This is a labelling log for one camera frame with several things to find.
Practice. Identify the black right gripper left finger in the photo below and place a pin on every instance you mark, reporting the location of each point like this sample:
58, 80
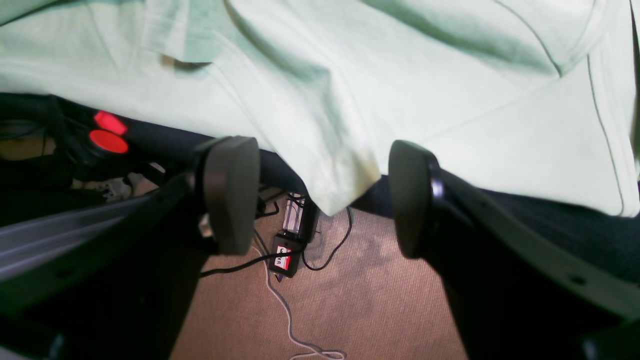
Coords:
125, 293

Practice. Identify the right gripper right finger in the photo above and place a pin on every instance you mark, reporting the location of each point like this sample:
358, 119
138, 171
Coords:
513, 294

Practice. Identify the light green T-shirt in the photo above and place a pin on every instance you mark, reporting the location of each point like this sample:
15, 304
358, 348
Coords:
524, 97

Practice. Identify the black table cloth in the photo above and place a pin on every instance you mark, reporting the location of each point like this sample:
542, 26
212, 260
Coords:
35, 188

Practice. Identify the red black clamp right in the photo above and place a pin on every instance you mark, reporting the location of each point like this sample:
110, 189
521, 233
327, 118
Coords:
109, 136

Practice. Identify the black power adapter box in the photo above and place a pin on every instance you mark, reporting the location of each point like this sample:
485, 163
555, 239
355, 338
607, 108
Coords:
288, 247

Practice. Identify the grey aluminium table rail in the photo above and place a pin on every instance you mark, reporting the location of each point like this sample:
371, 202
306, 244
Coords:
29, 244

